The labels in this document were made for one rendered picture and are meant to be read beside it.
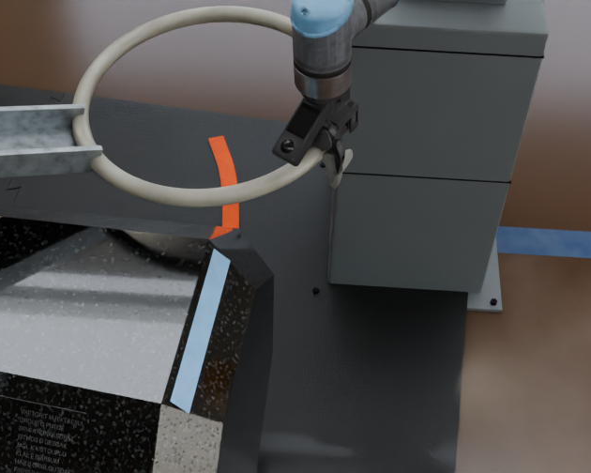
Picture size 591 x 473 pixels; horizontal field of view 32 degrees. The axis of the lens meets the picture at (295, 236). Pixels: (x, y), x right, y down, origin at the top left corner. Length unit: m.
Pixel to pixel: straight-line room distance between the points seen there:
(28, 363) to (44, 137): 0.41
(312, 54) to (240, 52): 1.82
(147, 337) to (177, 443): 0.17
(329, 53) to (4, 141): 0.59
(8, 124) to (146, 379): 0.52
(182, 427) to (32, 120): 0.59
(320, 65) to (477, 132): 0.80
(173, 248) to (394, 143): 0.75
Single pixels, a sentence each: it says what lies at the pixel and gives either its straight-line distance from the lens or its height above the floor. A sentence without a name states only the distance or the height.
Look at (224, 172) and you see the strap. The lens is 2.96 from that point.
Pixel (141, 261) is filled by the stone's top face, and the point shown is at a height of 0.80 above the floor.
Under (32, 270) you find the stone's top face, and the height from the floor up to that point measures 0.80.
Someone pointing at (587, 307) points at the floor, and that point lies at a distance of 2.80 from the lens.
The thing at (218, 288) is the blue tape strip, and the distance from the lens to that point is 1.73.
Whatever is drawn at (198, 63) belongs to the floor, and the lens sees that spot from 3.34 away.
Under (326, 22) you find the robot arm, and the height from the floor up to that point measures 1.20.
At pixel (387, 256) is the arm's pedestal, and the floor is 0.14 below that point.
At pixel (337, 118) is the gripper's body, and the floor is 0.99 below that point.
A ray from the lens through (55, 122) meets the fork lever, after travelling 1.86.
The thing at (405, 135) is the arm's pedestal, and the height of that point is 0.55.
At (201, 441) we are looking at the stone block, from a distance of 1.63.
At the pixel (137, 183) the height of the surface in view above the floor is 0.90.
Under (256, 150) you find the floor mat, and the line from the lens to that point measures 3.03.
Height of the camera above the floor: 2.14
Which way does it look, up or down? 49 degrees down
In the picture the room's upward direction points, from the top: 2 degrees clockwise
